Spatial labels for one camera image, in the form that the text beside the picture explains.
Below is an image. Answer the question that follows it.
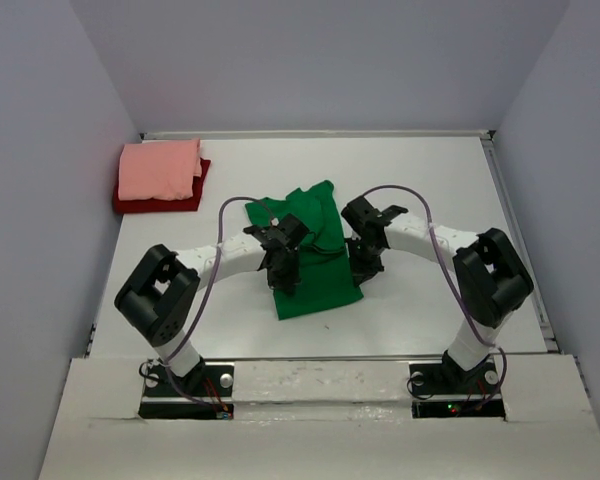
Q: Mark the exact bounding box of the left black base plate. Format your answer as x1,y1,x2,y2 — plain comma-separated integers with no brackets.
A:
138,360,235,420

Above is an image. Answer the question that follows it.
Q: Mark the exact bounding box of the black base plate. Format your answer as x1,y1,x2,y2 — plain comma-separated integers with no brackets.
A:
406,361,506,419
138,360,235,420

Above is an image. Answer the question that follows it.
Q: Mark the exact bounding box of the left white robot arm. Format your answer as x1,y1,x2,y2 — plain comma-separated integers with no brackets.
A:
114,214,310,398

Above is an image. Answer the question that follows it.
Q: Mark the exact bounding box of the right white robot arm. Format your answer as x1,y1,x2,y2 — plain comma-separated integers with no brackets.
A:
341,196,534,392

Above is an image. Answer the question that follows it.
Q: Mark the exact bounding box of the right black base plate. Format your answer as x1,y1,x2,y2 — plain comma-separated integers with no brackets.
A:
406,361,506,419

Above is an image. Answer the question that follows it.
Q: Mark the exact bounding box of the pink folded t-shirt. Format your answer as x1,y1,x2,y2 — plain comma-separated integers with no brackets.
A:
118,139,202,201

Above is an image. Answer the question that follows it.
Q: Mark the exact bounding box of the green t-shirt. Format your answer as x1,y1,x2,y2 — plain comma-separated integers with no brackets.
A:
245,180,363,320

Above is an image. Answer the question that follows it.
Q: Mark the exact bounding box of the dark red folded t-shirt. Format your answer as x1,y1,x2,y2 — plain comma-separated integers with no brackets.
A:
112,158,212,215

